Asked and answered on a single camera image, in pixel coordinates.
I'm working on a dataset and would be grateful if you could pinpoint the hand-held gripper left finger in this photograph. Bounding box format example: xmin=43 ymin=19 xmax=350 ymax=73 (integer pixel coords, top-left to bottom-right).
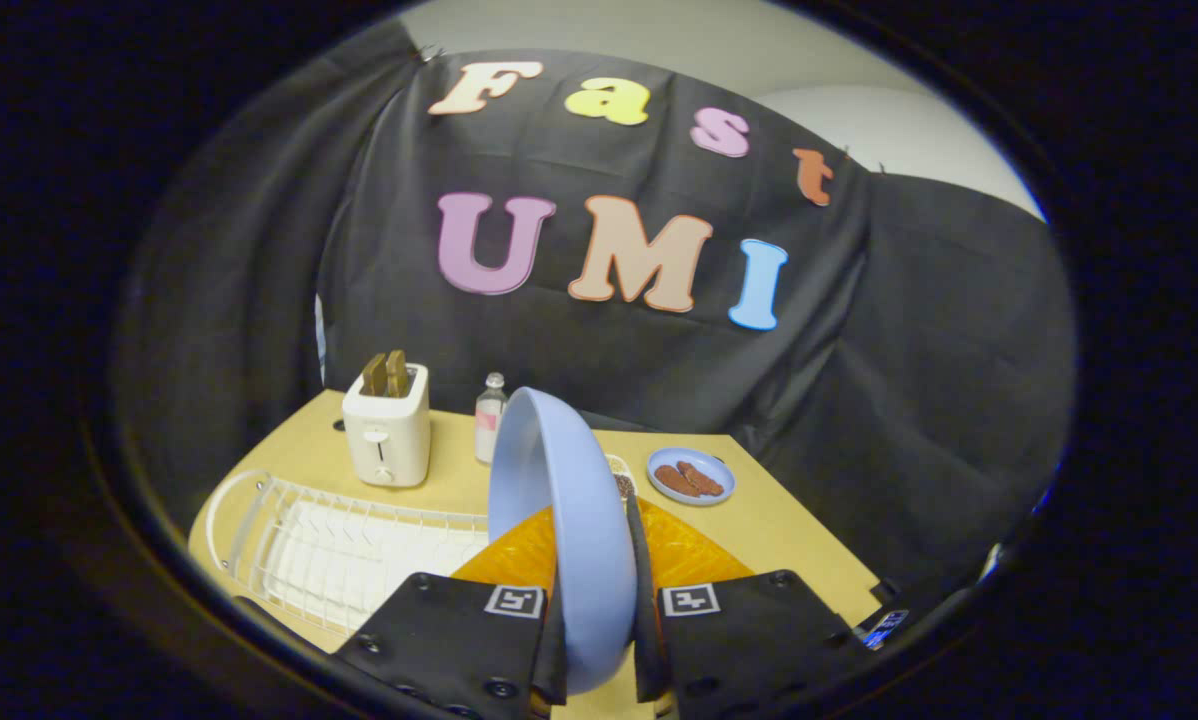
xmin=333 ymin=506 xmax=568 ymax=720

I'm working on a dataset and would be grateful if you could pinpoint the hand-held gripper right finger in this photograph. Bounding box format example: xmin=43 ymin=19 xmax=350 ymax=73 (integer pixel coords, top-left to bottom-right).
xmin=625 ymin=494 xmax=865 ymax=717

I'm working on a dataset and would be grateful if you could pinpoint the white wire dish rack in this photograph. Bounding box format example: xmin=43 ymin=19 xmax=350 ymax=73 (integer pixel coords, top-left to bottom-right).
xmin=205 ymin=469 xmax=492 ymax=639

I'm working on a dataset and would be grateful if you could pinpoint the light blue plate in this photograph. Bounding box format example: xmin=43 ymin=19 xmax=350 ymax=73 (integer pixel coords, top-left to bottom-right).
xmin=487 ymin=387 xmax=639 ymax=696

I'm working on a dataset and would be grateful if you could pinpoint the small blue plate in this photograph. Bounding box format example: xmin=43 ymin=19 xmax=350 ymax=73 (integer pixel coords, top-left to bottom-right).
xmin=647 ymin=446 xmax=736 ymax=507

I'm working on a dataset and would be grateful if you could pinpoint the small clear bottle pink label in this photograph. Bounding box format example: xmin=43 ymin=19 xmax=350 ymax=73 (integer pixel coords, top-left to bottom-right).
xmin=475 ymin=372 xmax=509 ymax=465

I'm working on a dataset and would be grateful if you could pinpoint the white toaster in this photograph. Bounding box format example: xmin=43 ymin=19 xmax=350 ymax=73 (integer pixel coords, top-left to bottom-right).
xmin=342 ymin=362 xmax=431 ymax=489

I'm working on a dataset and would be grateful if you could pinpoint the black backdrop cloth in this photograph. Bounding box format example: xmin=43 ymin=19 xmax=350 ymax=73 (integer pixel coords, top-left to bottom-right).
xmin=109 ymin=18 xmax=1078 ymax=626

